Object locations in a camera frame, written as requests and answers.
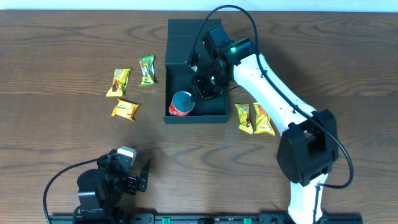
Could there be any red drink can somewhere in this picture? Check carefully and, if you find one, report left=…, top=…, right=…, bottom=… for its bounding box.
left=169, top=91, right=195, bottom=116

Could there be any yellow Lemond biscuit packet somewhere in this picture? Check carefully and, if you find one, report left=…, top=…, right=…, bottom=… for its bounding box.
left=111, top=99, right=139, bottom=121

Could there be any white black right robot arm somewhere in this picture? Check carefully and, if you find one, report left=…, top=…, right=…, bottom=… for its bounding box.
left=192, top=26, right=339, bottom=223

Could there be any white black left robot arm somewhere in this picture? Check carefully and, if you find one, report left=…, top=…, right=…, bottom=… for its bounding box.
left=72, top=146, right=150, bottom=223

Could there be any yellow snack packet near box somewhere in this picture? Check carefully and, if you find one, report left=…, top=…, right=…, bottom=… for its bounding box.
left=235, top=103, right=254, bottom=134

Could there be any dark green open box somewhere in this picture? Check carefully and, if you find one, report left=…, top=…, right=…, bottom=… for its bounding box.
left=164, top=19, right=229, bottom=124

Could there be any green pandan cake packet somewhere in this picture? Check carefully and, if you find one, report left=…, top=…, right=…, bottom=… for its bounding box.
left=139, top=55, right=155, bottom=86

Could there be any yellow snack packet far right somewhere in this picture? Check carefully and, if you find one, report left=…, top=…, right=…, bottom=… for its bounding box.
left=253, top=102, right=275, bottom=136

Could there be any yellow Apollo chocolate cake packet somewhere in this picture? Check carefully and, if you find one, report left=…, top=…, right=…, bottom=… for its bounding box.
left=106, top=68, right=131, bottom=97

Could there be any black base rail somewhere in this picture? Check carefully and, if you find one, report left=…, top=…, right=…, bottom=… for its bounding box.
left=49, top=212, right=364, bottom=224

